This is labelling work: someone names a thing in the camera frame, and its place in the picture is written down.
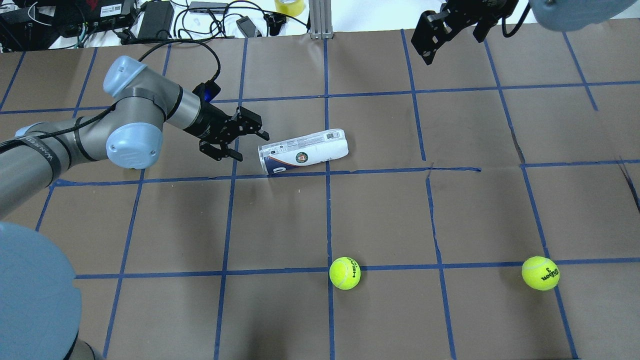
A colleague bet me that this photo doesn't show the yellow tape roll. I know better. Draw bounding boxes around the yellow tape roll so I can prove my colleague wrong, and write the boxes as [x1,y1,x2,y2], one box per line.
[274,0,306,18]

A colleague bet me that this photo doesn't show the grey usb hub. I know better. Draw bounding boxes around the grey usb hub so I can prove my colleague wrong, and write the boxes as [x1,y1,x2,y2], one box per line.
[187,0,229,15]

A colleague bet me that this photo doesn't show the tennis ball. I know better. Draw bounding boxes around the tennis ball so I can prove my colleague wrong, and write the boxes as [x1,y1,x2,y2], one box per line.
[521,256,560,291]
[329,256,362,291]

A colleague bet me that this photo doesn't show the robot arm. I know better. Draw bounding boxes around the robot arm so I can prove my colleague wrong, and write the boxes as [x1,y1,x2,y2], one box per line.
[1,55,270,360]
[410,0,636,65]

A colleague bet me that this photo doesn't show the black power adapter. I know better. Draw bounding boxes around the black power adapter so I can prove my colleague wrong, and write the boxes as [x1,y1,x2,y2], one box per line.
[137,1,174,40]

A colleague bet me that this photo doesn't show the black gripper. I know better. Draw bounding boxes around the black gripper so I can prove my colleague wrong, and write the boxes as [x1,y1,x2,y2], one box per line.
[183,102,270,162]
[411,0,521,66]

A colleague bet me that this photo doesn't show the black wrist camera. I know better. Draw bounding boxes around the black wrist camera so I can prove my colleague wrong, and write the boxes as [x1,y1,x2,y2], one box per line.
[192,80,221,103]

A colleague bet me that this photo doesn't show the tennis ball centre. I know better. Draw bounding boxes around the tennis ball centre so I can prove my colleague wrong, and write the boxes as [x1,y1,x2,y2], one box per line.
[329,256,362,291]

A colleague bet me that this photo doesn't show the tennis ball lower right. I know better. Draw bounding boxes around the tennis ball lower right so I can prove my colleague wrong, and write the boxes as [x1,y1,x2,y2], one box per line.
[521,256,560,291]

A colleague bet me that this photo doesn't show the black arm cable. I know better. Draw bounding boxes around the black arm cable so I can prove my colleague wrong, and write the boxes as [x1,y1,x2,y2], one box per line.
[0,37,222,151]

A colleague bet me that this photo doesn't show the aluminium frame post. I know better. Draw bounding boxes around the aluminium frame post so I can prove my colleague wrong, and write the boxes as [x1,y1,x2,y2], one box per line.
[308,0,334,40]

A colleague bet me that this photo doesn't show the clear tennis ball can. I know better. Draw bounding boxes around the clear tennis ball can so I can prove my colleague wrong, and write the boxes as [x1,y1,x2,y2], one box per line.
[257,129,350,175]

